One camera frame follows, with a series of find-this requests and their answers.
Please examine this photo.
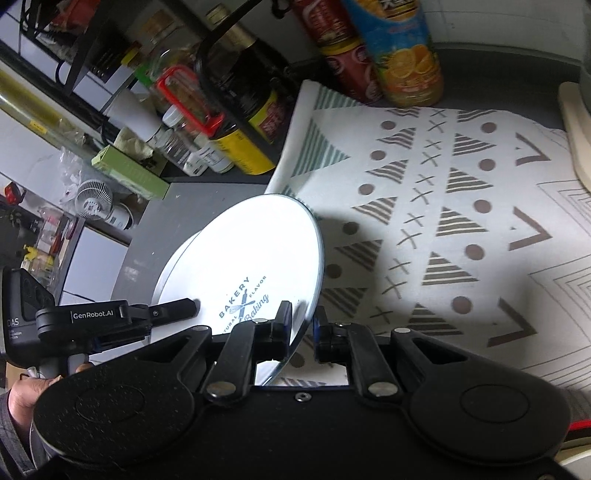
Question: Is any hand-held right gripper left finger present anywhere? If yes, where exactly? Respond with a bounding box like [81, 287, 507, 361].
[124, 300, 295, 407]

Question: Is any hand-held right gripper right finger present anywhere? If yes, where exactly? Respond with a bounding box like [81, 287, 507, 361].
[312, 307, 529, 403]

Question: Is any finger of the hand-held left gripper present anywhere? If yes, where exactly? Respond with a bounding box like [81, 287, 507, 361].
[128, 298, 200, 326]
[95, 324, 153, 355]

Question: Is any white plate with blue print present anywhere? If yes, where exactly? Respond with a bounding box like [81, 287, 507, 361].
[148, 194, 324, 386]

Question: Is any person's left forearm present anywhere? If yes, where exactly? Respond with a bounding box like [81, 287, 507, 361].
[0, 390, 51, 480]

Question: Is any person's left hand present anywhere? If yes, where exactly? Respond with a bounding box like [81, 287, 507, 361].
[8, 363, 95, 411]

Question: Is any small white cylinder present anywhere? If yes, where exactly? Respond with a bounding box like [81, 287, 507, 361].
[111, 203, 136, 230]

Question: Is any small white fan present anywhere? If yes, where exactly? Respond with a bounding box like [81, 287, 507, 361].
[75, 179, 116, 217]

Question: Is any green box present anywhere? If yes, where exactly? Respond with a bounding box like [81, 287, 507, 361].
[91, 144, 171, 200]

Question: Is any small white bottle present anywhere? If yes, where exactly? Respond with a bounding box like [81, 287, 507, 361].
[185, 138, 234, 176]

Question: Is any patterned table mat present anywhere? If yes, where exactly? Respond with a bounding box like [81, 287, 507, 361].
[265, 78, 591, 388]

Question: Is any white cup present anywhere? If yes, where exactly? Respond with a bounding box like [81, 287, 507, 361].
[102, 89, 162, 144]

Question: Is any plastic wrap roll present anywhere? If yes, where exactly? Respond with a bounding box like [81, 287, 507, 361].
[0, 69, 107, 153]

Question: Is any dark sauce bottle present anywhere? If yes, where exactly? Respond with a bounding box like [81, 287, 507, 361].
[198, 4, 298, 146]

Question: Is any red soda bottle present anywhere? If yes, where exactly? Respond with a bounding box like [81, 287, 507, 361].
[292, 0, 384, 104]

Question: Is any black metal rack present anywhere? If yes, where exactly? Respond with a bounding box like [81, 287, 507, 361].
[0, 0, 287, 97]

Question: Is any orange juice bottle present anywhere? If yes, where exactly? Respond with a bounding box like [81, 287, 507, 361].
[342, 0, 445, 109]

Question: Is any cream kettle heating base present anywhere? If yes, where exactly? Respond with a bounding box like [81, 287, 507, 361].
[558, 82, 591, 192]

